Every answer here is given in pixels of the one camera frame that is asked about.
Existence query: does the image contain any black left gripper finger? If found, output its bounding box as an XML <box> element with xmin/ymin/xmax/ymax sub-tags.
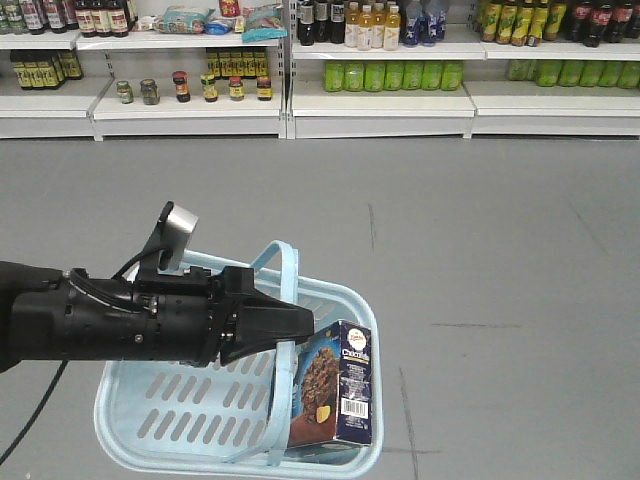
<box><xmin>234</xmin><ymin>291</ymin><xmax>313</xmax><ymax>345</ymax></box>
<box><xmin>218</xmin><ymin>342</ymin><xmax>299</xmax><ymax>365</ymax></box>

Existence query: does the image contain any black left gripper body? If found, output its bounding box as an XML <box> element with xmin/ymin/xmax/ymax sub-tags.
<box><xmin>132</xmin><ymin>266</ymin><xmax>258</xmax><ymax>367</ymax></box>

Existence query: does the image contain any light blue plastic basket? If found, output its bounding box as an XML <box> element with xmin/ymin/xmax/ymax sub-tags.
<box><xmin>93</xmin><ymin>239</ymin><xmax>386</xmax><ymax>479</ymax></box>

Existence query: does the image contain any dark blue Chocofello cookie box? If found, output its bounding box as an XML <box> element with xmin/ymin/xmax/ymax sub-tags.
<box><xmin>288</xmin><ymin>319</ymin><xmax>373</xmax><ymax>448</ymax></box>

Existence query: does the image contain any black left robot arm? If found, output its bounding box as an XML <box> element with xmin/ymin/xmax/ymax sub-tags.
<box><xmin>1</xmin><ymin>262</ymin><xmax>314</xmax><ymax>370</ymax></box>

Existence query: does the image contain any white supermarket shelving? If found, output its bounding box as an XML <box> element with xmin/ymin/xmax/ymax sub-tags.
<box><xmin>1</xmin><ymin>1</ymin><xmax>639</xmax><ymax>140</ymax></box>

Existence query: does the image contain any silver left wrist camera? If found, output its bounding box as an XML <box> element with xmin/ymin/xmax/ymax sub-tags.
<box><xmin>139</xmin><ymin>201</ymin><xmax>199</xmax><ymax>273</ymax></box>

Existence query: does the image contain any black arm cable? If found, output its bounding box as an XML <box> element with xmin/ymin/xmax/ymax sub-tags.
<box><xmin>0</xmin><ymin>359</ymin><xmax>69</xmax><ymax>466</ymax></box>

